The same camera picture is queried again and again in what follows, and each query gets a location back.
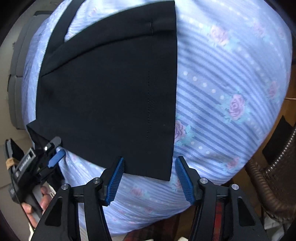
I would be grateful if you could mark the brown wicker chair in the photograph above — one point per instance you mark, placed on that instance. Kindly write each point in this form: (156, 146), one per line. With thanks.
(275, 184)

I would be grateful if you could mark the black pants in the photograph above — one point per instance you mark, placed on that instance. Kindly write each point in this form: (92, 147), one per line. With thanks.
(110, 91)

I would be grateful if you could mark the blue floral bed sheet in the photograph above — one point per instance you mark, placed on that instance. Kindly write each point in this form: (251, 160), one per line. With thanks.
(234, 65)

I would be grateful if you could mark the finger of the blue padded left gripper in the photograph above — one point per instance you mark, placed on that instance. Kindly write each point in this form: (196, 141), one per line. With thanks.
(56, 158)
(52, 145)

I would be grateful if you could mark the grey padded headboard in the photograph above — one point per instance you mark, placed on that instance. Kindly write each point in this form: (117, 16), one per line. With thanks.
(21, 47)

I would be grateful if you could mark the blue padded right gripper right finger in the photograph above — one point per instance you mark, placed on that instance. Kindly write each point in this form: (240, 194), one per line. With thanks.
(188, 179)

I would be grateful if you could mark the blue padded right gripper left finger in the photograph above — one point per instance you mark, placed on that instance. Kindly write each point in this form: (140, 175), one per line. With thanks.
(111, 178)

